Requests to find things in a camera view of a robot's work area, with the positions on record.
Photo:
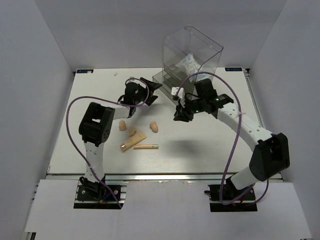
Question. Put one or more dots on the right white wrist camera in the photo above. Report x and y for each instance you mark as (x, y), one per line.
(178, 94)

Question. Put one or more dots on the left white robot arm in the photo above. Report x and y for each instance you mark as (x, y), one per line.
(95, 126)

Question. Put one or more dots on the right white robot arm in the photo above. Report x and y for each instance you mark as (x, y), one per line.
(270, 152)

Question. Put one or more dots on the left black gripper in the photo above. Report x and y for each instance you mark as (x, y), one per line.
(152, 86)

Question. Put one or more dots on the aluminium table front rail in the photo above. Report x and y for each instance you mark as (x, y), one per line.
(143, 177)

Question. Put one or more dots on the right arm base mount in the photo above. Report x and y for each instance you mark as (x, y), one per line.
(244, 204)

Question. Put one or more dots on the beige makeup sponge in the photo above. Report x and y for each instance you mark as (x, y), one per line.
(131, 131)
(122, 125)
(154, 127)

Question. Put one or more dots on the beige foundation tube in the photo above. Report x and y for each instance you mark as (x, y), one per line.
(133, 140)

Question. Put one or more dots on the gold slim concealer stick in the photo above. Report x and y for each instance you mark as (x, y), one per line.
(145, 146)

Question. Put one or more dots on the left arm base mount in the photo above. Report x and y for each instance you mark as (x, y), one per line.
(94, 196)

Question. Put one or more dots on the clear acrylic organizer box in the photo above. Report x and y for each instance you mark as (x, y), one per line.
(186, 54)

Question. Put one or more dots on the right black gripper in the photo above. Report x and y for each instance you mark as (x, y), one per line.
(181, 113)

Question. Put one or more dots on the cotton pad pack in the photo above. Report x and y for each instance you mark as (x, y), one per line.
(203, 76)
(188, 65)

